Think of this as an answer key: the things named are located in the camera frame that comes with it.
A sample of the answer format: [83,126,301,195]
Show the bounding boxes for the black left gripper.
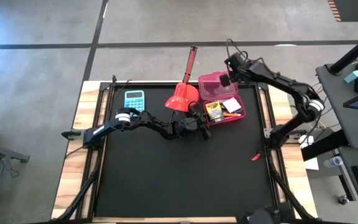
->
[174,111,213,140]

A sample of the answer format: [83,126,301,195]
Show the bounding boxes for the pink plastic pencil case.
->
[197,71,247,126]

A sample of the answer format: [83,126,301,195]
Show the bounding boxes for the yellow green crayon box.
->
[204,100,225,123]

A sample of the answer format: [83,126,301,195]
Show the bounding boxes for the red desk lamp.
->
[165,45,200,113]

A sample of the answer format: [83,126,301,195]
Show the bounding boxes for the teal bowl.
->
[124,90,145,113]

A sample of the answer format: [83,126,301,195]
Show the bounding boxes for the white paper sheet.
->
[303,157,319,171]

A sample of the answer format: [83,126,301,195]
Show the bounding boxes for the grey side desk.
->
[300,62,358,162]

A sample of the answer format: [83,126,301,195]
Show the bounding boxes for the small teal box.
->
[344,70,358,84]

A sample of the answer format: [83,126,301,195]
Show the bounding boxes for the black pole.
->
[329,29,358,75]

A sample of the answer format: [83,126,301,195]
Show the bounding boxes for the clear water bottle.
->
[323,156,344,169]

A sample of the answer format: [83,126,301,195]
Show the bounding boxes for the dark mat orange edges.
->
[327,0,358,22]

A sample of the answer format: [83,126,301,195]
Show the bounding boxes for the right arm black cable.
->
[226,39,265,68]

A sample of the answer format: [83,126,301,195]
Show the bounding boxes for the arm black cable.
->
[226,39,265,68]
[129,101,204,130]

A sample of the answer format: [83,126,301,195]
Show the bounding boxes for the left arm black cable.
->
[129,101,204,130]

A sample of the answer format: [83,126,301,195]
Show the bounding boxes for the black frame strut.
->
[54,155,103,222]
[265,149,318,222]

